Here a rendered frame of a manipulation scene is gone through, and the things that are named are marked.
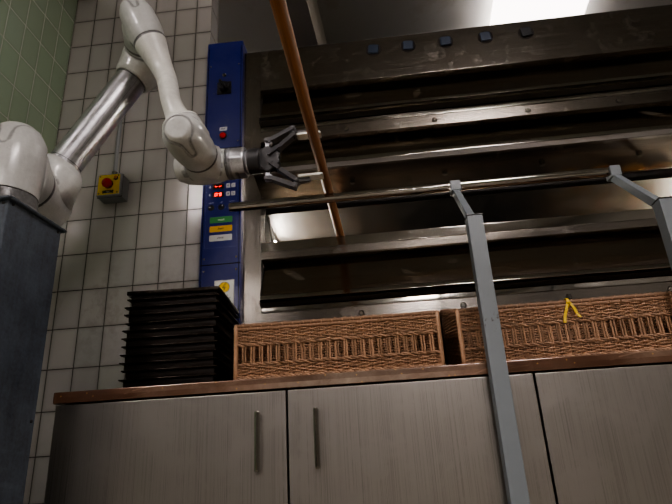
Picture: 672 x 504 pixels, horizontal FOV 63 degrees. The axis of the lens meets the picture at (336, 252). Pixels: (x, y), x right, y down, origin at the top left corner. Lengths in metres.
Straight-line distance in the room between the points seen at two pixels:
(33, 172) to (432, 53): 1.64
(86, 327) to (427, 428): 1.39
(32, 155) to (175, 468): 0.88
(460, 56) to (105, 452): 1.98
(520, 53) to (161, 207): 1.62
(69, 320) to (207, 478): 1.08
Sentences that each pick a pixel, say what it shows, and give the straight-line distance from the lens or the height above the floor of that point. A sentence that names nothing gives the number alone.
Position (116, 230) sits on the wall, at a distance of 2.37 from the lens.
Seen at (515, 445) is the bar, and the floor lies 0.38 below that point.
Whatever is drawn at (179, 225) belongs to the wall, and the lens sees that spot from 2.27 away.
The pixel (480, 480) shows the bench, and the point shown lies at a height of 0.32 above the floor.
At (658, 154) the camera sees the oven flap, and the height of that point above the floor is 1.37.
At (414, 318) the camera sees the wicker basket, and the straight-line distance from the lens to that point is 1.48.
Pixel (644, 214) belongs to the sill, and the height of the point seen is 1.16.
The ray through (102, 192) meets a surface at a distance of 2.39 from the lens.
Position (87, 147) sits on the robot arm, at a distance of 1.90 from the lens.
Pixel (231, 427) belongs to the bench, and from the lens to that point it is 1.44.
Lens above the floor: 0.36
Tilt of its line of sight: 21 degrees up
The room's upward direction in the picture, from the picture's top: 3 degrees counter-clockwise
